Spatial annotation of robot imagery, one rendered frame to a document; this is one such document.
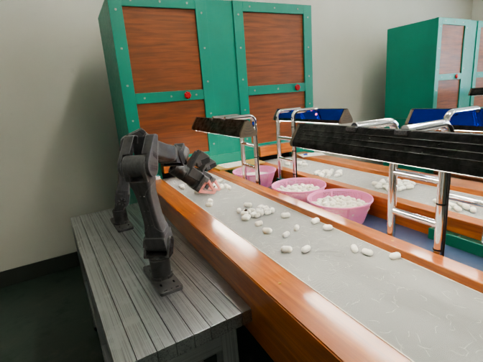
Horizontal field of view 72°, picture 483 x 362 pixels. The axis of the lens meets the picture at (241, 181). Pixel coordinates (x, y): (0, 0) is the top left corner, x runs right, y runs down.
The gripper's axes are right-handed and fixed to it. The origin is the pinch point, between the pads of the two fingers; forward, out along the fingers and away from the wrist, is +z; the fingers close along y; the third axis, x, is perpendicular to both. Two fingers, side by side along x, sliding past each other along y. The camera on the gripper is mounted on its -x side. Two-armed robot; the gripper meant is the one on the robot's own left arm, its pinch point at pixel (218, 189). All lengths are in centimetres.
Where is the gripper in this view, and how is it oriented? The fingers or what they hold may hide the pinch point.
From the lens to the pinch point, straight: 170.2
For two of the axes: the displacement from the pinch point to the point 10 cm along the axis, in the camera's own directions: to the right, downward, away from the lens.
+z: 7.2, 4.9, 4.9
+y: -4.6, -1.9, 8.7
